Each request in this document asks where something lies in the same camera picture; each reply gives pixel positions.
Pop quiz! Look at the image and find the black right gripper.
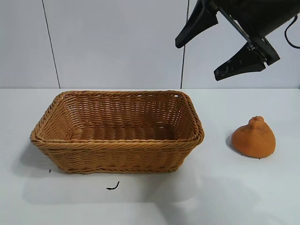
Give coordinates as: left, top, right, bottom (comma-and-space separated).
175, 0, 300, 82

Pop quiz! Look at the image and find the brown wicker basket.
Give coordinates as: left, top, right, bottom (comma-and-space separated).
30, 90, 205, 174

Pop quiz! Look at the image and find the orange with knobbed stem end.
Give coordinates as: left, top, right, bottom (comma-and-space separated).
231, 116, 277, 159

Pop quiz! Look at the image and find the thin black cable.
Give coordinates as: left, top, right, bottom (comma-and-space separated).
284, 16, 300, 49

